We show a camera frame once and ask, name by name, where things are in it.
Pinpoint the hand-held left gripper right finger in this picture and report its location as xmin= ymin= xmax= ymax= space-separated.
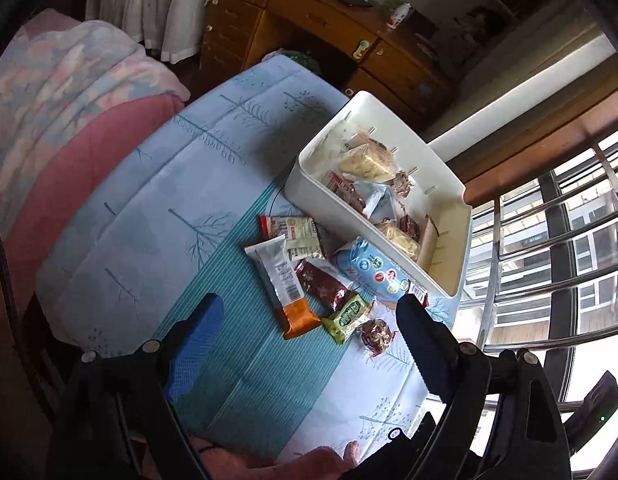
xmin=396 ymin=294 xmax=572 ymax=480

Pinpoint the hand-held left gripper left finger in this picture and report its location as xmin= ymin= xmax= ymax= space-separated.
xmin=46 ymin=294 xmax=224 ymax=480

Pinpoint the clear brown candy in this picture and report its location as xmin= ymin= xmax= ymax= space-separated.
xmin=359 ymin=317 xmax=400 ymax=358

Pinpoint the green small snack packet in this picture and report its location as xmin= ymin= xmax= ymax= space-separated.
xmin=321 ymin=292 xmax=372 ymax=345

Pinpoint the blue biscuit pack red end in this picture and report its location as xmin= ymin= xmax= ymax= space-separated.
xmin=334 ymin=237 xmax=430 ymax=307

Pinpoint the long brown paper wrapper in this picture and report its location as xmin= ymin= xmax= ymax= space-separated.
xmin=416 ymin=215 xmax=442 ymax=267

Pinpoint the yellow pastry clear packet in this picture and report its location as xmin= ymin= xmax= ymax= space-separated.
xmin=338 ymin=144 xmax=396 ymax=182
xmin=378 ymin=222 xmax=420 ymax=262

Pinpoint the white orange bar wrapper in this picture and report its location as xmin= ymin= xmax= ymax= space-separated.
xmin=245 ymin=234 xmax=322 ymax=340

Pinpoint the dark red snack packet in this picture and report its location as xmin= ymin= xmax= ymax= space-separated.
xmin=294 ymin=259 xmax=352 ymax=311

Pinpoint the white printed snack packet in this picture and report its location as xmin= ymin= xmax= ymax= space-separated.
xmin=259 ymin=215 xmax=324 ymax=261

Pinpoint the blue white small packet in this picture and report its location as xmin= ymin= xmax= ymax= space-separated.
xmin=363 ymin=182 xmax=397 ymax=222

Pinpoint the white plastic bin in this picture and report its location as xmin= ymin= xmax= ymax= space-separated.
xmin=284 ymin=91 xmax=474 ymax=306

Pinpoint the clear dark cake packet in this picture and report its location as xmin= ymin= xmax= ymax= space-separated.
xmin=321 ymin=170 xmax=368 ymax=213

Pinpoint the metal window grille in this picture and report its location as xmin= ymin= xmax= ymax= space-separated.
xmin=459 ymin=135 xmax=618 ymax=476

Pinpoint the pink fleece clothing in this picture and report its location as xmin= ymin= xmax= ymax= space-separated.
xmin=199 ymin=440 xmax=362 ymax=480

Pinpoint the tree print tablecloth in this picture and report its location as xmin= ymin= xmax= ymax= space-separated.
xmin=36 ymin=55 xmax=470 ymax=463

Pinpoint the white pipe column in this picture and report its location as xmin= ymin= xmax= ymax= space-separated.
xmin=424 ymin=35 xmax=614 ymax=146

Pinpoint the pink patterned blanket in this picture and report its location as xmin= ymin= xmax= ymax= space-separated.
xmin=0 ymin=10 xmax=190 ymax=311

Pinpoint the green plastic bag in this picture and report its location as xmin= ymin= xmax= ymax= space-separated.
xmin=276 ymin=50 xmax=320 ymax=75

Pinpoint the small white bottle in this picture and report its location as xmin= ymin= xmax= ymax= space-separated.
xmin=386 ymin=2 xmax=412 ymax=30

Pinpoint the wooden desk with drawers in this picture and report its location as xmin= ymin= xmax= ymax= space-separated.
xmin=199 ymin=0 xmax=454 ymax=126

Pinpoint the white lace cover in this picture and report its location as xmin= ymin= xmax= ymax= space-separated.
xmin=84 ymin=0 xmax=220 ymax=63

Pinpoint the wooden window frame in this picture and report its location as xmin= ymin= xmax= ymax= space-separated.
xmin=449 ymin=55 xmax=618 ymax=186

